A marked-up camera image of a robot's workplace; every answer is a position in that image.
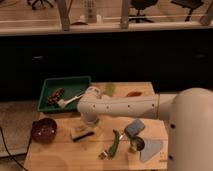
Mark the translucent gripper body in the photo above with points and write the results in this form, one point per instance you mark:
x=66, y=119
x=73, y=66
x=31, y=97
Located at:
x=91, y=124

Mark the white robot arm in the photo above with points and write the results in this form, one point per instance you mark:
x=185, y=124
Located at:
x=190, y=139

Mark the green plastic tray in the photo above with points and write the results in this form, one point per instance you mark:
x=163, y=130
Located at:
x=64, y=88

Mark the dark red bowl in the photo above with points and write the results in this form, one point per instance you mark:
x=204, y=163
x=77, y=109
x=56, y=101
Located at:
x=44, y=130

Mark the blue sponge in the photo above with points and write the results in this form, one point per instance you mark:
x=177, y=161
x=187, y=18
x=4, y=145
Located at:
x=134, y=128

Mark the small metal cup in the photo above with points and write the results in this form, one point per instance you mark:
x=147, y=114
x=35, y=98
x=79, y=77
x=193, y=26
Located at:
x=137, y=144

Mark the blue grey cloth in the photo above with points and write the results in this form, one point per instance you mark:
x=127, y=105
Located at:
x=151, y=148

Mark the black office chair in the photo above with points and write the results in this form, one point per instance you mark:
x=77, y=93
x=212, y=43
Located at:
x=141, y=5

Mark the green handled peeler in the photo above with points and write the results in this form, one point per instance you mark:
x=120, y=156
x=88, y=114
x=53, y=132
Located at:
x=111, y=151

